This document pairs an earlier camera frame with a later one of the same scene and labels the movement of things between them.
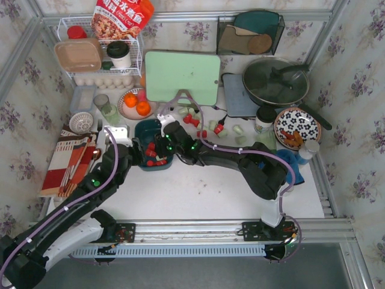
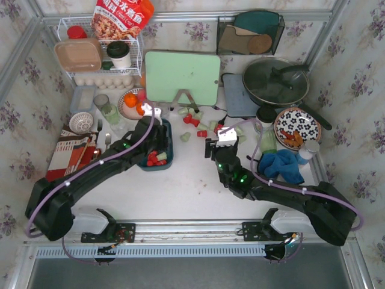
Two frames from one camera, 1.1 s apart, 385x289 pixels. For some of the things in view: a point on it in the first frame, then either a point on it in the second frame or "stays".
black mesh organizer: (258, 35) stays
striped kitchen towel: (70, 163) stays
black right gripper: (162, 146) -> (218, 149)
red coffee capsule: (204, 133) stays
